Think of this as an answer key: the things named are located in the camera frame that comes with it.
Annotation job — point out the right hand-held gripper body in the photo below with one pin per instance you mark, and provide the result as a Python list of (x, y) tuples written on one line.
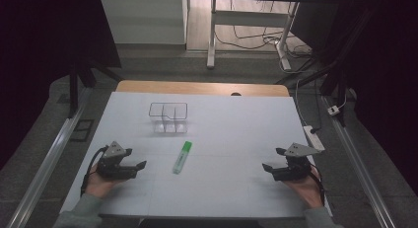
[(294, 165)]

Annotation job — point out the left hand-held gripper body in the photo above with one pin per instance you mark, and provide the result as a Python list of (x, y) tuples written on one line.
[(113, 162)]

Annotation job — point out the person's left hand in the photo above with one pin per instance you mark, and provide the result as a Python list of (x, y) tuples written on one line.
[(98, 185)]

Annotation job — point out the person's right hand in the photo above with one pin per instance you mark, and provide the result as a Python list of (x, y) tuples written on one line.
[(307, 190)]

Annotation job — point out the white power strip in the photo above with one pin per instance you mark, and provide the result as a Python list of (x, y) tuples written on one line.
[(313, 138)]

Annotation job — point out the green highlighter pen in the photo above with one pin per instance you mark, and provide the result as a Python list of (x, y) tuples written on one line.
[(182, 158)]

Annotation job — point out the clear plastic divided box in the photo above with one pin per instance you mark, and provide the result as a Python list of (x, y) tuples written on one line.
[(168, 117)]

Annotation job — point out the white table cover board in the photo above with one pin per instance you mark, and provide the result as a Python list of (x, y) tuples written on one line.
[(223, 132)]

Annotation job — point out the small white adapter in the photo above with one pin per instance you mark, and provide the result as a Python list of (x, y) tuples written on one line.
[(333, 110)]

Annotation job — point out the black stand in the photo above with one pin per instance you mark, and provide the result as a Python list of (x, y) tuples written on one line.
[(332, 73), (74, 90)]

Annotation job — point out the wooden table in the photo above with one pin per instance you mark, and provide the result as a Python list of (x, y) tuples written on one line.
[(197, 88)]

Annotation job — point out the white cabinet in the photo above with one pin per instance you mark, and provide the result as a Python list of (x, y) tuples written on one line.
[(143, 19)]

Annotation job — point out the black rectangular floor frame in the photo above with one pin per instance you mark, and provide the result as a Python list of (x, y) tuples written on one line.
[(82, 130)]

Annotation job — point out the aluminium rail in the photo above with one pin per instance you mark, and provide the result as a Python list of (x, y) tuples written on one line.
[(46, 165), (358, 168)]

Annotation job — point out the white desk frame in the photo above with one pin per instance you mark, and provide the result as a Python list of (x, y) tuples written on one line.
[(249, 18)]

